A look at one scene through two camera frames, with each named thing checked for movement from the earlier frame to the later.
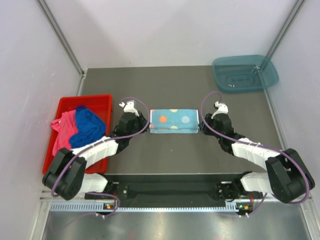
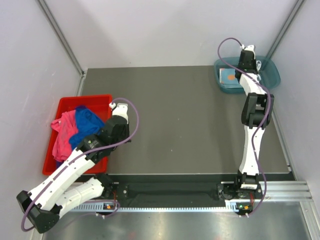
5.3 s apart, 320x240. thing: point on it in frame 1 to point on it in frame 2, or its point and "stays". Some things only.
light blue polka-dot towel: [174, 121] to [227, 76]
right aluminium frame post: [288, 22] stays
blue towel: [89, 128] stays
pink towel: [64, 127] stays
